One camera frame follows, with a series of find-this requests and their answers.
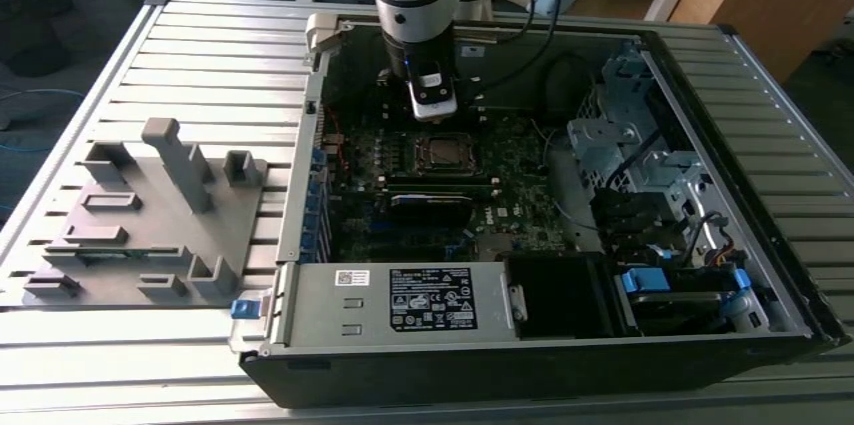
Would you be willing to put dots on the grey power supply unit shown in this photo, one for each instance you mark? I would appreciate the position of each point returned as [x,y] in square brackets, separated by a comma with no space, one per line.
[321,305]

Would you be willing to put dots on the grey parts rack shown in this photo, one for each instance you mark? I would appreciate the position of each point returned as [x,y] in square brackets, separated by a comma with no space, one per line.
[167,225]

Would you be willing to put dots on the green RAM stick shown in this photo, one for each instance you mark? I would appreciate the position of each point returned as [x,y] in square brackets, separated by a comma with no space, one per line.
[107,255]

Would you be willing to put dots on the blue disk carrier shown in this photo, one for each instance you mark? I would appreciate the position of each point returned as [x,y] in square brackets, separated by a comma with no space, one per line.
[742,280]
[644,281]

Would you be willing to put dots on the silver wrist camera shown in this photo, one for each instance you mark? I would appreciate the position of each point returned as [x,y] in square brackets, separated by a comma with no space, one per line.
[434,95]

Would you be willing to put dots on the blue case latch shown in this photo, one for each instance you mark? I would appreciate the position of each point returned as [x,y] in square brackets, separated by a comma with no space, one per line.
[243,310]

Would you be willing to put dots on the black PC case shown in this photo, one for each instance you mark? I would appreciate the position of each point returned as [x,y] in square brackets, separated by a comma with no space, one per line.
[468,380]

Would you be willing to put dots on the chipset heatsink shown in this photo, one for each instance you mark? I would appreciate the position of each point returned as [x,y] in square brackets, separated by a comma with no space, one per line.
[496,246]

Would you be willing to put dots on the green motherboard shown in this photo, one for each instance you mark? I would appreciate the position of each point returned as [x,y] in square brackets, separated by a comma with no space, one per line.
[528,195]

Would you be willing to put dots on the black hard disk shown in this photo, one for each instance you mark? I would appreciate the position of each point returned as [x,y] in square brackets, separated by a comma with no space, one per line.
[674,310]

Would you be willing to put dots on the metal drive cage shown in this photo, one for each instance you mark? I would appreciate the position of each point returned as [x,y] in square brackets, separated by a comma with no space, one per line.
[590,137]

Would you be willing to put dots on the black graphics card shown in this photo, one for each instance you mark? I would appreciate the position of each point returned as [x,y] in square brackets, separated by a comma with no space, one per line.
[430,212]

